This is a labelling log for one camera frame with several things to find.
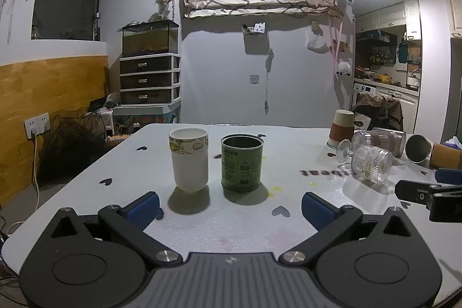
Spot black laptop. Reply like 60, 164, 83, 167
87, 96, 109, 113

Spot clear glass jar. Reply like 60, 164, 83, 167
351, 128, 407, 159

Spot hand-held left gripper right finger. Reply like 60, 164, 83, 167
280, 191, 423, 266

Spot black spice shelf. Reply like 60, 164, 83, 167
355, 30, 398, 69

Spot white power cable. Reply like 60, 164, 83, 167
7, 136, 43, 233

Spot white cup with patterned rim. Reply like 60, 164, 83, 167
169, 127, 210, 193

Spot chair draped with clothes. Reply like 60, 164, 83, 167
351, 91, 405, 134

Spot vase of dried flowers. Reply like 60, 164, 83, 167
155, 0, 176, 20

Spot white washing machine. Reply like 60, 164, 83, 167
351, 80, 378, 114

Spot white wall socket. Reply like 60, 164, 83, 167
24, 112, 51, 140

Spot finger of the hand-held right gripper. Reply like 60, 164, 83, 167
394, 180, 462, 222
435, 167, 462, 186

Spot white plastic bag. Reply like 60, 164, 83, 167
306, 30, 331, 55

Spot pink hanging straws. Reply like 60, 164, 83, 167
328, 18, 344, 78

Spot glass fish tank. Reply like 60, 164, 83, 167
121, 19, 180, 58

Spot white kitchen wall cabinet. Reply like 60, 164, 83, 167
355, 0, 423, 41

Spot brown and white paper cup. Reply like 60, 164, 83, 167
326, 109, 356, 150

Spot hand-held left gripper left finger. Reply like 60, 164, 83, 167
38, 191, 183, 267

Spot orange paper cup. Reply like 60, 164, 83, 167
429, 142, 462, 171

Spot ribbed glass goblet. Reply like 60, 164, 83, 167
337, 139, 394, 184

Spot dark mesh pile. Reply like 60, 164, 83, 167
39, 116, 109, 186

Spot steel cup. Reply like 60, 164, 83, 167
405, 134, 434, 165

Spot green tin can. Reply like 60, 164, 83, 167
220, 134, 266, 193

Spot white drawer cabinet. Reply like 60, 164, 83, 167
119, 53, 182, 105

